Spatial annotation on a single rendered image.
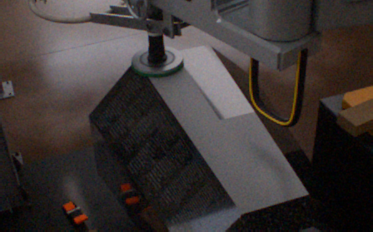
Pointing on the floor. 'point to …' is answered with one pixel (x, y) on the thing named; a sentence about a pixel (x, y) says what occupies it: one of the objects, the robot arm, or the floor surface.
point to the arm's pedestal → (13, 193)
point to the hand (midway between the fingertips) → (40, 0)
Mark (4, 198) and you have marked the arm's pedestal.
